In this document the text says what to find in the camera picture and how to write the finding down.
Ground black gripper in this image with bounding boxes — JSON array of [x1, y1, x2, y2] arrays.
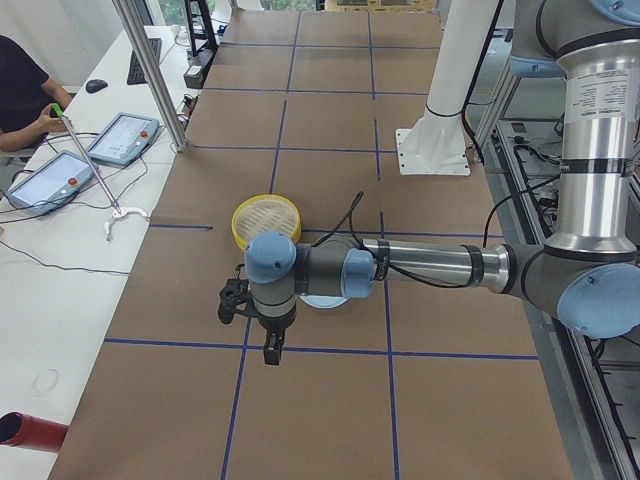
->
[[259, 314, 293, 365]]

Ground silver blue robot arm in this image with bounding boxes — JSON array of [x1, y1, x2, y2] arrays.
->
[[218, 1, 639, 365]]

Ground yellow bamboo steamer basket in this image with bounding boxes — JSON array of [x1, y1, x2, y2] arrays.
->
[[231, 194, 301, 250]]

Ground light blue plate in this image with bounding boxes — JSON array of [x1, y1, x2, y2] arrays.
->
[[299, 295, 347, 309]]

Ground far teach pendant tablet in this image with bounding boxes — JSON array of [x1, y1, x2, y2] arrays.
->
[[87, 112, 160, 167]]

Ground teach pendant tablet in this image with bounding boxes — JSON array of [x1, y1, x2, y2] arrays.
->
[[6, 150, 94, 214], [87, 112, 160, 167]]

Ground red cylinder tube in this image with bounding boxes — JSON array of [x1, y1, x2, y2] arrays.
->
[[1, 412, 69, 453]]

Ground near teach pendant tablet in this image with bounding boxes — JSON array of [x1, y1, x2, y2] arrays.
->
[[6, 150, 94, 214]]

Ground black box device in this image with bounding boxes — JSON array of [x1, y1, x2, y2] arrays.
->
[[183, 49, 215, 90]]

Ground black keyboard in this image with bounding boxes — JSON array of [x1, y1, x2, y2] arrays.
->
[[126, 37, 163, 86]]

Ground black computer mouse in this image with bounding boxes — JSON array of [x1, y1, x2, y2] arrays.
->
[[85, 79, 109, 94]]

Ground metal reacher grabber stick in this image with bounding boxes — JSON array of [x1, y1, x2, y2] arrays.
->
[[51, 103, 150, 242]]

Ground person in black shirt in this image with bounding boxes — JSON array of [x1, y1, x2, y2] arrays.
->
[[1, 36, 72, 152]]

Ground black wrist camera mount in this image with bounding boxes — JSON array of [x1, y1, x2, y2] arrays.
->
[[217, 263, 249, 325]]

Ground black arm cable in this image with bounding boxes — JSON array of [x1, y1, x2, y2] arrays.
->
[[312, 189, 561, 289]]

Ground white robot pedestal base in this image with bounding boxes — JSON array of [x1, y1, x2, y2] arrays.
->
[[396, 0, 502, 176]]

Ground aluminium frame post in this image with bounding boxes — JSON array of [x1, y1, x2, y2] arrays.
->
[[112, 0, 188, 152]]

